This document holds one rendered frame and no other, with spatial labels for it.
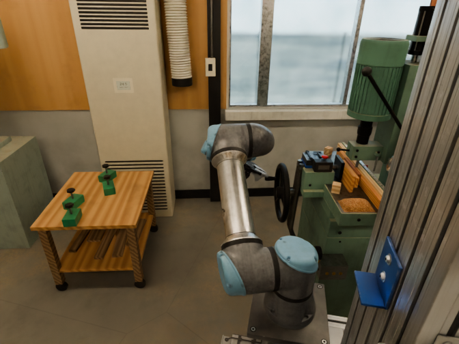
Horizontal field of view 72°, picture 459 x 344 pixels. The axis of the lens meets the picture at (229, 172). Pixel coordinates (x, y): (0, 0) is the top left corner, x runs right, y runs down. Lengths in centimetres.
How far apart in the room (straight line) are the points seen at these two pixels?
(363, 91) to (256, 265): 86
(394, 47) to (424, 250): 100
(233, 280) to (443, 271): 52
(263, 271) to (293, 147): 213
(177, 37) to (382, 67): 143
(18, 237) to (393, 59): 257
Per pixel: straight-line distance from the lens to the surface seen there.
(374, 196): 141
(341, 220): 133
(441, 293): 45
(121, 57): 233
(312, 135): 288
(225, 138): 99
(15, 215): 267
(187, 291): 216
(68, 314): 223
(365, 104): 141
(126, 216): 193
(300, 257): 85
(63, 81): 280
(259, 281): 84
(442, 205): 44
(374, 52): 137
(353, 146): 150
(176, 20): 237
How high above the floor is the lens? 161
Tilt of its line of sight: 28 degrees down
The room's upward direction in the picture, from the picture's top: 1 degrees clockwise
